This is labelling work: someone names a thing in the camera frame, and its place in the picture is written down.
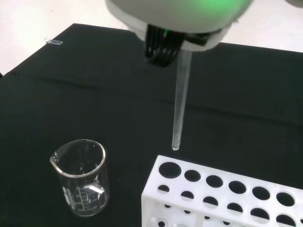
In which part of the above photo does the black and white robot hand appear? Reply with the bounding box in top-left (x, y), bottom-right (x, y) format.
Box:
top-left (105, 0), bottom-right (255, 68)

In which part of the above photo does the white test tube rack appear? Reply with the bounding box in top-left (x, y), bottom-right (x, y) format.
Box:
top-left (141, 155), bottom-right (303, 227)

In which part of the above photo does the clear glass beaker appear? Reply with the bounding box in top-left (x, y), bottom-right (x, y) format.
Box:
top-left (49, 139), bottom-right (110, 217)

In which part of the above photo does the black bench cloth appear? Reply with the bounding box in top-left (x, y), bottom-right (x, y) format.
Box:
top-left (0, 23), bottom-right (303, 227)

